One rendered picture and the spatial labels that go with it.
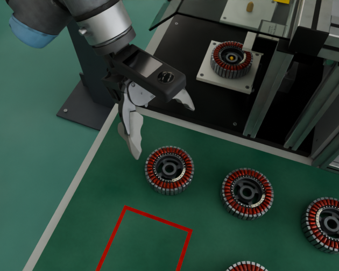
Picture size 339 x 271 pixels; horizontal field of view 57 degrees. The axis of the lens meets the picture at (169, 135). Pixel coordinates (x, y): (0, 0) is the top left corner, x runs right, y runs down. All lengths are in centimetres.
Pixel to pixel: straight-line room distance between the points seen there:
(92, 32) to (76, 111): 133
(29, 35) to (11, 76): 151
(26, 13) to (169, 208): 47
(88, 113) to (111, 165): 103
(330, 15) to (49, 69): 174
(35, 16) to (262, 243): 62
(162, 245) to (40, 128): 126
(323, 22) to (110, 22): 31
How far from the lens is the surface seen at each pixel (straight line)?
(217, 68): 85
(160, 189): 69
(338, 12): 57
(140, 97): 51
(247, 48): 81
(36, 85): 201
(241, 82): 87
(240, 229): 71
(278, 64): 60
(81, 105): 181
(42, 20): 60
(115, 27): 48
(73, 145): 170
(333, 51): 55
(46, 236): 74
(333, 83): 63
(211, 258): 69
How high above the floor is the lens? 143
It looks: 60 degrees down
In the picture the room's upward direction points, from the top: straight up
